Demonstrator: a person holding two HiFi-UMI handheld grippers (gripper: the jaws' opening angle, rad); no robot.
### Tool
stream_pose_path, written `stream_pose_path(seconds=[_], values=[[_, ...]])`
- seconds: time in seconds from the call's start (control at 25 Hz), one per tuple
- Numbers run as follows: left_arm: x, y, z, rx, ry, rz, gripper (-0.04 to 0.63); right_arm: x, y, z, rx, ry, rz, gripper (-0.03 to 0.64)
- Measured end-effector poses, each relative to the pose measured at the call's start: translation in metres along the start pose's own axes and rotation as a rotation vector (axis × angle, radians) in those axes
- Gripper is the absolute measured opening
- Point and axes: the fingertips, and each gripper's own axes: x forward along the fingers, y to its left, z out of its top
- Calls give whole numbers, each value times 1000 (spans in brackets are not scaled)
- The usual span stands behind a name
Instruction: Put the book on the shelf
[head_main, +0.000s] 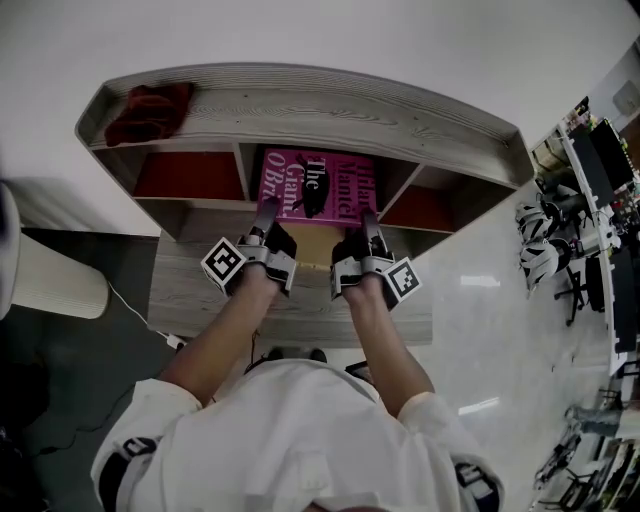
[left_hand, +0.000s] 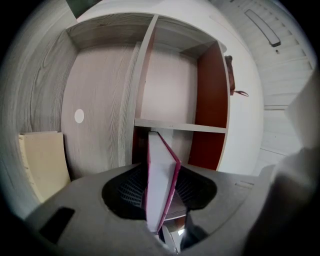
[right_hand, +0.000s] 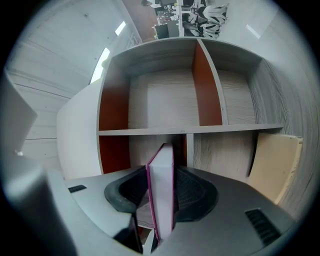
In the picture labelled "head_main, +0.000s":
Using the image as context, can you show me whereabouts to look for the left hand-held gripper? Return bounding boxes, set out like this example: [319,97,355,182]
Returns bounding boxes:
[200,195,299,300]

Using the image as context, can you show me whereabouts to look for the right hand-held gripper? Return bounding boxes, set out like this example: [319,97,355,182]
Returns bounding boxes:
[328,208,424,312]

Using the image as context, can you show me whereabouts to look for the pink book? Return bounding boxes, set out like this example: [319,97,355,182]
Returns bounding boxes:
[256,146,380,229]

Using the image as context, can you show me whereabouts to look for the person's right forearm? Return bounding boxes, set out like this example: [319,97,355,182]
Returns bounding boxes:
[341,279,437,420]

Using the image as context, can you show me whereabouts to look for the person's left forearm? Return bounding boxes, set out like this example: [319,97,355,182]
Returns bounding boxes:
[159,272,282,407]

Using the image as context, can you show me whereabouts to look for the grey wooden desk with hutch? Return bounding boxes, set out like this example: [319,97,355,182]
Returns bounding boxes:
[74,62,537,350]

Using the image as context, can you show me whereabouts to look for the black computer monitor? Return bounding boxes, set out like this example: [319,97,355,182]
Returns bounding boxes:
[566,128,617,207]
[586,116,637,192]

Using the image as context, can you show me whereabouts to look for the long white office desk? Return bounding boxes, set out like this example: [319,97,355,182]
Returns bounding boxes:
[529,118,640,377]

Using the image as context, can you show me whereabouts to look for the tan cardboard box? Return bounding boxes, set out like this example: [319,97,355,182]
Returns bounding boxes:
[286,224,347,275]

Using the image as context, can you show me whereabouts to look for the dark red cloth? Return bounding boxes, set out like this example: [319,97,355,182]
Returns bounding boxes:
[103,81,196,149]

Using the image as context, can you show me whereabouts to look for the white mesh office chair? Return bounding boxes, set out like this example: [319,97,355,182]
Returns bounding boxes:
[518,237,572,295]
[514,199,557,242]

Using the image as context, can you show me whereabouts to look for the black office chair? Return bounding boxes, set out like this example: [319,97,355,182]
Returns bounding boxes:
[553,253,610,327]

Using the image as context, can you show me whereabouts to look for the person's white shirt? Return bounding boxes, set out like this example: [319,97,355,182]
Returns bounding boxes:
[89,357,507,512]

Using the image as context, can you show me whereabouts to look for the white equipment rack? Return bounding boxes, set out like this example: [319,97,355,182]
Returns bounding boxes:
[533,433,640,512]

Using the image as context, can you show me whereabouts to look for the white power cable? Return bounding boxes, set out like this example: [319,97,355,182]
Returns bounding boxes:
[106,281,172,342]

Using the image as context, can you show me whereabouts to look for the white fluted pedestal table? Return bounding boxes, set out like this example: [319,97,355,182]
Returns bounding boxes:
[0,178,112,321]

